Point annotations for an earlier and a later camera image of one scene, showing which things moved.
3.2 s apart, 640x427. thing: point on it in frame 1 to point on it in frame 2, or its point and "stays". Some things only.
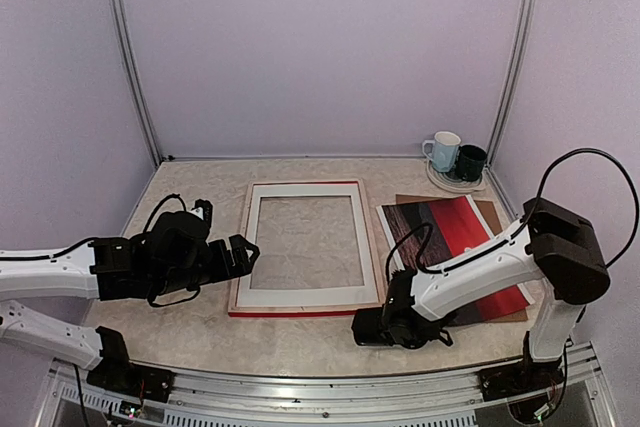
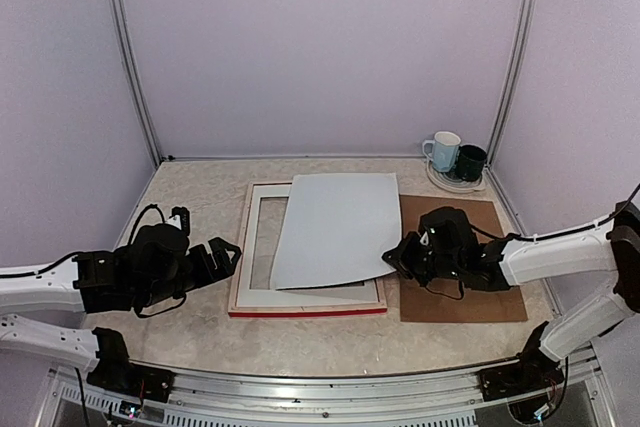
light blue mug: (444, 147) stays
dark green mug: (470, 163) stays
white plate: (450, 181) stays
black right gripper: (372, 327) to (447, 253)
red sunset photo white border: (425, 232) to (335, 229)
